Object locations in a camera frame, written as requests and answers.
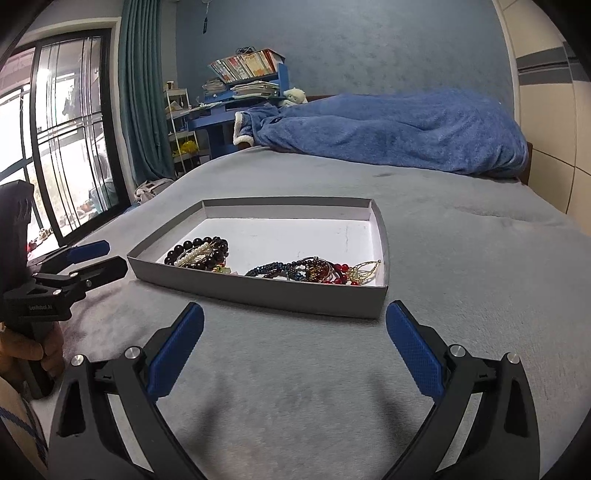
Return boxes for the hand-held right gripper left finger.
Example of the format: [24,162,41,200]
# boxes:
[47,302,205,480]

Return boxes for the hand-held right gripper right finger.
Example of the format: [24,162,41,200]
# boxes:
[381,300,541,480]

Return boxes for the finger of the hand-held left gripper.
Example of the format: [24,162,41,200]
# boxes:
[27,240,110,275]
[69,256,129,292]

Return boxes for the dark round bead bracelet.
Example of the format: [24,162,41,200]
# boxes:
[164,236,230,271]

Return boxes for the grey cardboard box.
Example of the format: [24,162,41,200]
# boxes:
[126,198,390,320]

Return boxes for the blue bead bracelet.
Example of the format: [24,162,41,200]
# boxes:
[245,261,305,280]

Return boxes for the dark purple bead bracelet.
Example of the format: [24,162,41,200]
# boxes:
[295,257,335,282]

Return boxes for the person's left hand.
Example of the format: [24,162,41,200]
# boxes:
[0,322,66,383]

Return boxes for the pale bag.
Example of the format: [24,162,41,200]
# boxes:
[133,179,176,205]

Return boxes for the black framed window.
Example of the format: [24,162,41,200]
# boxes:
[0,28,132,252]

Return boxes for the grey bed cover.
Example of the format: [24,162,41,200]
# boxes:
[28,148,587,480]

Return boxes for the teal curtain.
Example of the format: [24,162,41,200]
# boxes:
[117,0,178,183]

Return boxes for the blue desk with shelf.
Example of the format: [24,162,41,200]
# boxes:
[187,62,289,160]

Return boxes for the person's plaid trouser leg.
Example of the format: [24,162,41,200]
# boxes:
[0,378,49,476]

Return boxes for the blue fleece blanket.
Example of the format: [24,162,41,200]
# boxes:
[233,88,529,180]

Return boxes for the stack of papers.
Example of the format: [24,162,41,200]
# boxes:
[229,80,280,99]

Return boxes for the row of books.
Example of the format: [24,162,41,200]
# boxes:
[209,47,284,84]

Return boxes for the beige padded headboard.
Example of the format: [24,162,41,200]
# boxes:
[492,0,591,217]

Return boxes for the pearl bracelet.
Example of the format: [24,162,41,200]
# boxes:
[174,246,214,267]

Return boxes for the gold chain necklace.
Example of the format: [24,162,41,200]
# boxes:
[346,260,383,287]

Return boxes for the red bead bracelet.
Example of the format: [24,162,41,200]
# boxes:
[323,263,352,284]

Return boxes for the white wire rack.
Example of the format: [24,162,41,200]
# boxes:
[164,88,211,178]

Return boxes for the brown wooden bed frame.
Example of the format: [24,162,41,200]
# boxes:
[519,141,534,186]

